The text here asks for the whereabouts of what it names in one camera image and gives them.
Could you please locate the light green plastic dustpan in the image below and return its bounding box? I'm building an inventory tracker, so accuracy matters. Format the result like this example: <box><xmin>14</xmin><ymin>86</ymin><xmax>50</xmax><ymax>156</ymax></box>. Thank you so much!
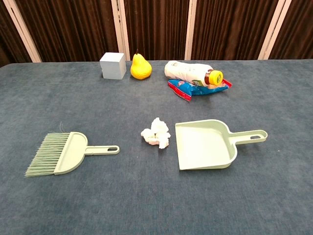
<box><xmin>175</xmin><ymin>119</ymin><xmax>268</xmax><ymax>171</ymax></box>

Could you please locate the light green hand brush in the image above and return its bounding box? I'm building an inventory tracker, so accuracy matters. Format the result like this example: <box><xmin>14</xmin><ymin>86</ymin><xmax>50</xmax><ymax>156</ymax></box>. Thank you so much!
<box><xmin>23</xmin><ymin>122</ymin><xmax>120</xmax><ymax>178</ymax></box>

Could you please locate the blue red snack bag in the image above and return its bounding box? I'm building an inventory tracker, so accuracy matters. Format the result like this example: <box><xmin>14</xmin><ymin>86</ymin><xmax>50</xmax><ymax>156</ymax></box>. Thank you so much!
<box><xmin>167</xmin><ymin>77</ymin><xmax>233</xmax><ymax>102</ymax></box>

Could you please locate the white bottle with yellow cap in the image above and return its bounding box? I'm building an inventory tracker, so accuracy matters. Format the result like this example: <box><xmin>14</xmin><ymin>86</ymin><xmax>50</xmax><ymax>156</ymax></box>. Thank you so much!
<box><xmin>164</xmin><ymin>60</ymin><xmax>224</xmax><ymax>88</ymax></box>

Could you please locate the pale blue cube block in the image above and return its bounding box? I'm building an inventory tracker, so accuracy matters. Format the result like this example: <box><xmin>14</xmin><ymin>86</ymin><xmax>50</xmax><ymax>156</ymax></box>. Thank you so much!
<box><xmin>99</xmin><ymin>52</ymin><xmax>127</xmax><ymax>80</ymax></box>

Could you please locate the dark brown curtain panel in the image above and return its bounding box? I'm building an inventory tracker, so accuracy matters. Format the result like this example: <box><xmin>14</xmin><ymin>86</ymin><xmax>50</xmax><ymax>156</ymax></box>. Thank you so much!
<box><xmin>0</xmin><ymin>0</ymin><xmax>32</xmax><ymax>68</ymax></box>
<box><xmin>192</xmin><ymin>0</ymin><xmax>279</xmax><ymax>61</ymax></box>
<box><xmin>14</xmin><ymin>0</ymin><xmax>119</xmax><ymax>62</ymax></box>
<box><xmin>123</xmin><ymin>0</ymin><xmax>190</xmax><ymax>61</ymax></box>
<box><xmin>268</xmin><ymin>0</ymin><xmax>313</xmax><ymax>60</ymax></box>

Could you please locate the white screen frame post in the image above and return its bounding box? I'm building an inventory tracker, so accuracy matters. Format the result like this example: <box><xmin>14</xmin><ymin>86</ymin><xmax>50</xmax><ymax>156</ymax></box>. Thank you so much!
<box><xmin>111</xmin><ymin>0</ymin><xmax>131</xmax><ymax>61</ymax></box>
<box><xmin>2</xmin><ymin>0</ymin><xmax>42</xmax><ymax>63</ymax></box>
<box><xmin>258</xmin><ymin>0</ymin><xmax>293</xmax><ymax>60</ymax></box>
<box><xmin>184</xmin><ymin>0</ymin><xmax>198</xmax><ymax>61</ymax></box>

